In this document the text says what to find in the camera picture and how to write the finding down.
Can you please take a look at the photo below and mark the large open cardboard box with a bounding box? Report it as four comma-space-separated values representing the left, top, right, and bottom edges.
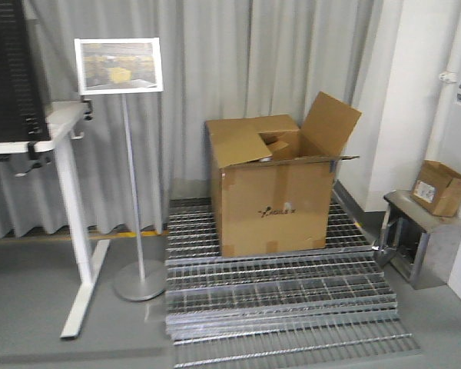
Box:
205, 91, 361, 258

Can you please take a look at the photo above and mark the sign stand with picture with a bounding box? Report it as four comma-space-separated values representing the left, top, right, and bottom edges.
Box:
74, 38, 166, 302

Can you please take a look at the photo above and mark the stack of metal gratings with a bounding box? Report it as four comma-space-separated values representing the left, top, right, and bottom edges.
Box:
165, 196, 420, 368

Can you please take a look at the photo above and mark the white standing desk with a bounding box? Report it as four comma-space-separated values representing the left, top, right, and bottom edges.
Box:
0, 100, 111, 340

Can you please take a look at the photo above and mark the stainless steel box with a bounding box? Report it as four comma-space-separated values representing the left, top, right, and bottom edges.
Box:
373, 190, 461, 289

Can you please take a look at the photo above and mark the small cardboard box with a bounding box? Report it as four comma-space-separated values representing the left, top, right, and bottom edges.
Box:
410, 161, 461, 218

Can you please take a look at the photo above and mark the black server rack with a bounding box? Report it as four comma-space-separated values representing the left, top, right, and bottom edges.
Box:
0, 1, 50, 142

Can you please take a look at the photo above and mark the grey curtain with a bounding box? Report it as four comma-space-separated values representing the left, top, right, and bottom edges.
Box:
0, 0, 385, 239

